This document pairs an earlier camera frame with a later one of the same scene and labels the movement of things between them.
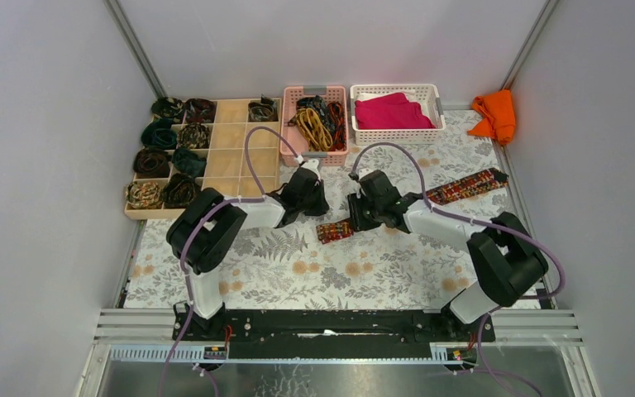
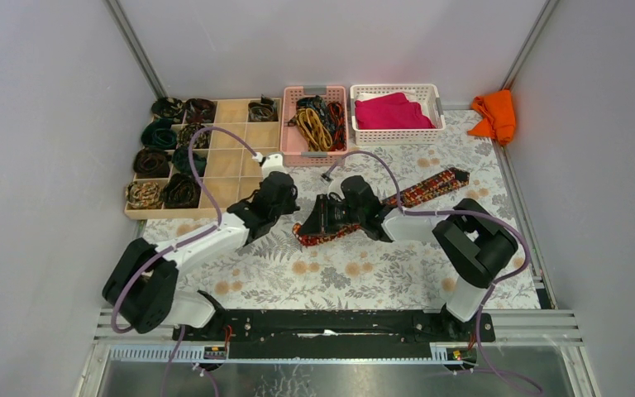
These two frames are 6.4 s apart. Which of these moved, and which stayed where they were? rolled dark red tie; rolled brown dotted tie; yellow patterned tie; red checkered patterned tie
Moved: red checkered patterned tie
Stayed: yellow patterned tie; rolled dark red tie; rolled brown dotted tie
